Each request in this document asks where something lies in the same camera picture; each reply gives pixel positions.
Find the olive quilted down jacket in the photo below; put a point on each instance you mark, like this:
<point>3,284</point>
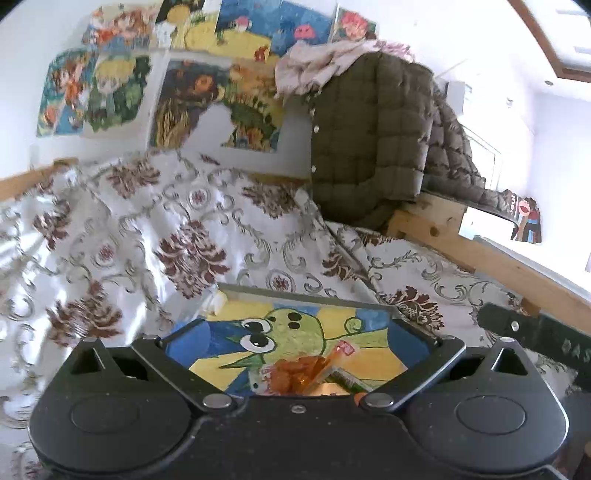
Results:
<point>382,134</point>

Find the moon night poster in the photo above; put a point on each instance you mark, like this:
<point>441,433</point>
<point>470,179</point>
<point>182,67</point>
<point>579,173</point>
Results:
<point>171,15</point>

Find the flying girl poster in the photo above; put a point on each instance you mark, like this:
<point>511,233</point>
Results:
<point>120,27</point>

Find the green white snack stick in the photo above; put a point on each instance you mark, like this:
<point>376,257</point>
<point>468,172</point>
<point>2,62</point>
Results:
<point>348,382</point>

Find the grey box with painted bottom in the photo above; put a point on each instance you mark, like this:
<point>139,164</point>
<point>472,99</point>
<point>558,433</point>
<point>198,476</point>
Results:
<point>251,328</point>

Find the anime girl poster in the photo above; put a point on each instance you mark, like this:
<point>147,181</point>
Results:
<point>65,93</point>

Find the swirly sun painting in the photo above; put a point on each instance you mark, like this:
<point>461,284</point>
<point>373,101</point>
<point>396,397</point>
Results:
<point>188,89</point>

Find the pink crumpled cloth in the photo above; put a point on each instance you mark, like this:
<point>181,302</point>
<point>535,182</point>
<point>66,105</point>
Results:
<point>306,68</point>

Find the colourful patterned bag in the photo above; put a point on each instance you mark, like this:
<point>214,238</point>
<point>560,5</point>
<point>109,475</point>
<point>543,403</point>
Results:
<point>525,214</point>

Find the floral patterned bedspread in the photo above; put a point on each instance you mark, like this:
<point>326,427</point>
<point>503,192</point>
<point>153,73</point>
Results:
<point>99,255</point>

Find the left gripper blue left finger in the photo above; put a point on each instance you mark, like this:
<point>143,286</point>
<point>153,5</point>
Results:
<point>170,358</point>

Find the wooden bed frame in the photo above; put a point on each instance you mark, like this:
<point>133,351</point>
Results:
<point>435,224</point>

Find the yellow blue fish painting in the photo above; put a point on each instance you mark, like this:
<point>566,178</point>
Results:
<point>261,31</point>

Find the gold foil snack pack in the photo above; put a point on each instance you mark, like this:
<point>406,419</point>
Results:
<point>328,389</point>

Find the blond boy poster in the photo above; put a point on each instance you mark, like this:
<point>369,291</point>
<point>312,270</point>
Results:
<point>114,108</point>

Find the red haired face poster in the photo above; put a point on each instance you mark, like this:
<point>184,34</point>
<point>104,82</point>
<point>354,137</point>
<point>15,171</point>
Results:
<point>351,26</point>

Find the landscape flower painting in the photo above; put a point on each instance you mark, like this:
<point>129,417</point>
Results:
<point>255,113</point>

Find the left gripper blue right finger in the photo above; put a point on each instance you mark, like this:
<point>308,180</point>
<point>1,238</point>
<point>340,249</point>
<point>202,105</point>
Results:
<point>428,359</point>

